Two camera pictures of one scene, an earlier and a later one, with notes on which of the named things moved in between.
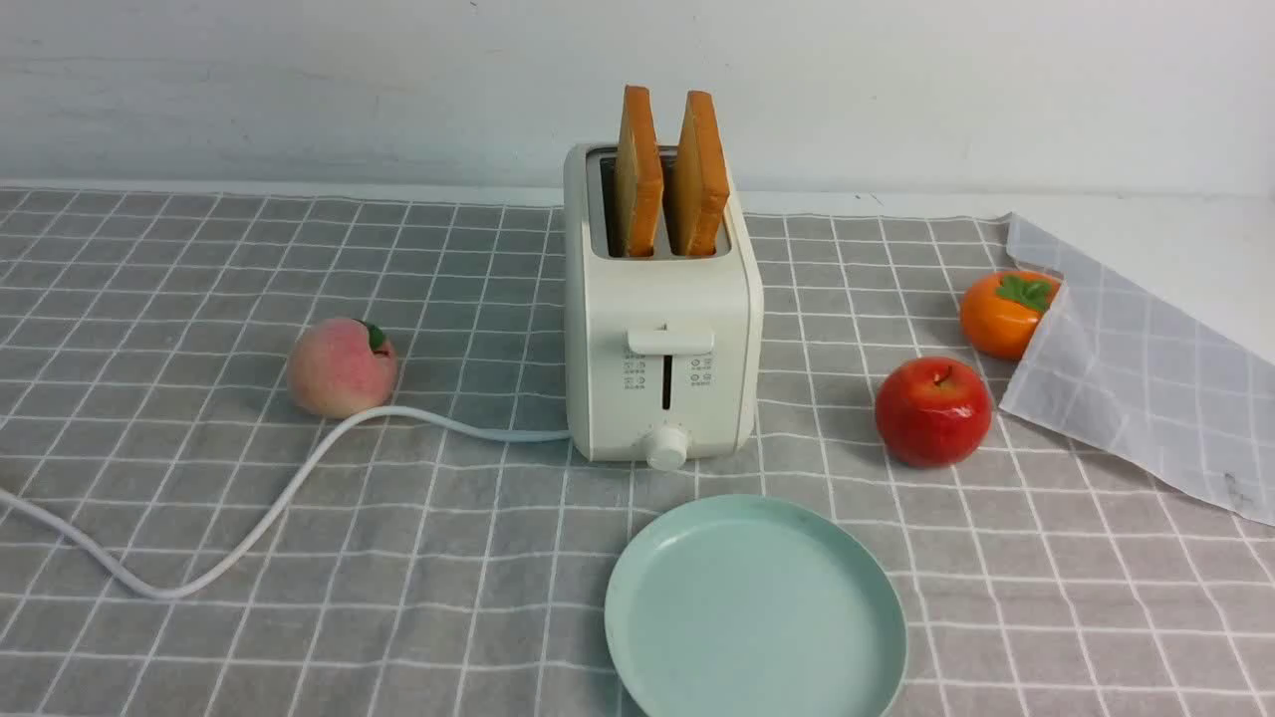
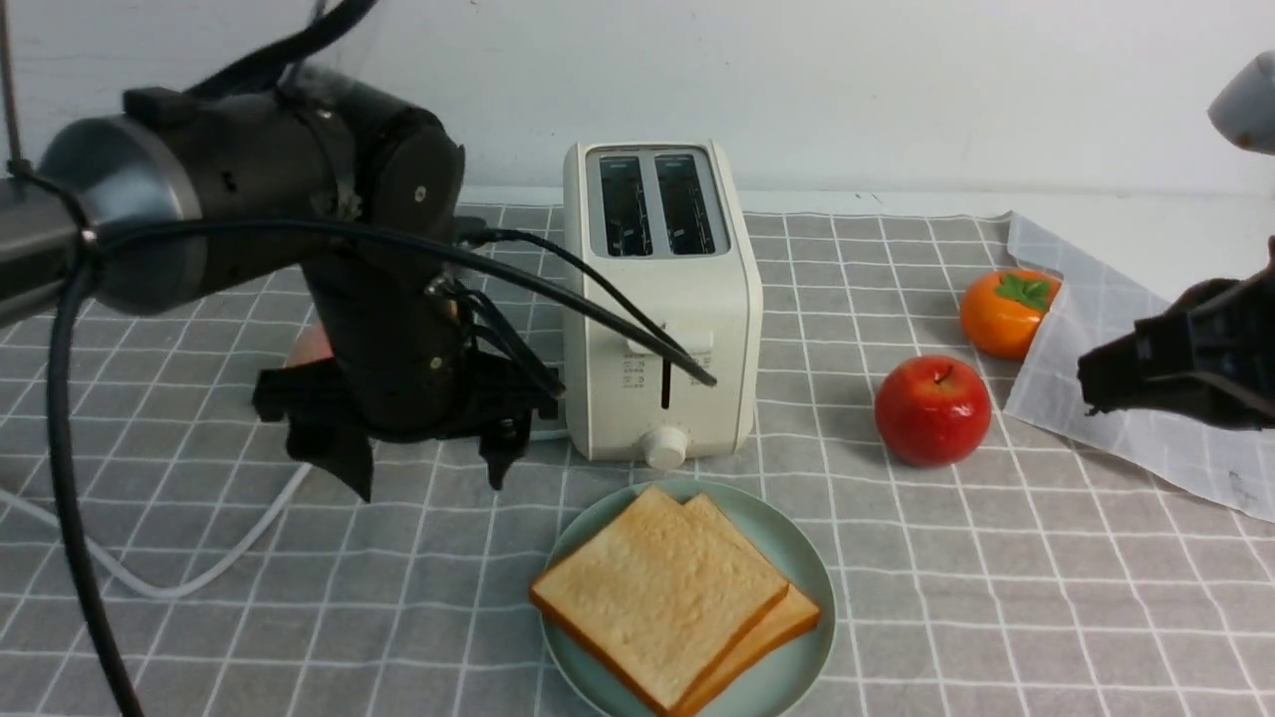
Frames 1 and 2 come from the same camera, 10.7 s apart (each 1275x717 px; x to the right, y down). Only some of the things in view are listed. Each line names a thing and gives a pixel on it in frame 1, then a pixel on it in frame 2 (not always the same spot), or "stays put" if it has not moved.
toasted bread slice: [637, 173] → [657, 599]
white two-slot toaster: [663, 295] stays put
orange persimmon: [1000, 310] stays put
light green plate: [754, 606] → [780, 686]
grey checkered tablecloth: [147, 418] stays put
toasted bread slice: [700, 177] → [796, 613]
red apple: [933, 411] stays put
